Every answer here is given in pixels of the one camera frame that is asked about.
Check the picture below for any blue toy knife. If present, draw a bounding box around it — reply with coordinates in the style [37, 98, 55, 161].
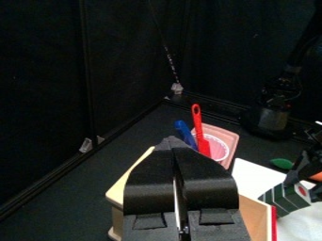
[174, 120, 201, 152]

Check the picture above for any green toy food piece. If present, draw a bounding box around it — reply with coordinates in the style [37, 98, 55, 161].
[269, 157, 295, 170]

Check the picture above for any thin diagonal brace wire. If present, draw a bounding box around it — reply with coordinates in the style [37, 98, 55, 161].
[149, 0, 181, 85]

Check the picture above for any orange toy food piece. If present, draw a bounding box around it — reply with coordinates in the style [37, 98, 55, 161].
[309, 170, 322, 184]

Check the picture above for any red-fronted wooden drawer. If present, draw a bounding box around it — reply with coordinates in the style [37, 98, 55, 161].
[238, 194, 280, 241]

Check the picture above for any red plastic cup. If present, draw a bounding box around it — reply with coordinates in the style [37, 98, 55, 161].
[192, 133, 232, 163]

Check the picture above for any dark green toy sushi roll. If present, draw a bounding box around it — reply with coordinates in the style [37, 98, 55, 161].
[257, 183, 313, 218]

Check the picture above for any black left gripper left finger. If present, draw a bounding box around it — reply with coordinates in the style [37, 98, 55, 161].
[122, 135, 182, 241]

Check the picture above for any red toy knife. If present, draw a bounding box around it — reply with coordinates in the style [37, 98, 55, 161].
[190, 104, 213, 158]

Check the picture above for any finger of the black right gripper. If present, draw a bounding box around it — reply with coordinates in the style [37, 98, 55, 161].
[284, 150, 312, 189]
[308, 183, 322, 203]

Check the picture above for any pink square plate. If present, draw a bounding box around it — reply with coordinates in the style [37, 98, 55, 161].
[190, 122, 241, 170]

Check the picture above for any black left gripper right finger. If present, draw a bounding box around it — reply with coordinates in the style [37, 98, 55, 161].
[169, 136, 253, 241]

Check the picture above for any white cutting board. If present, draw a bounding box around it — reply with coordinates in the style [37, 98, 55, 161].
[232, 157, 322, 241]

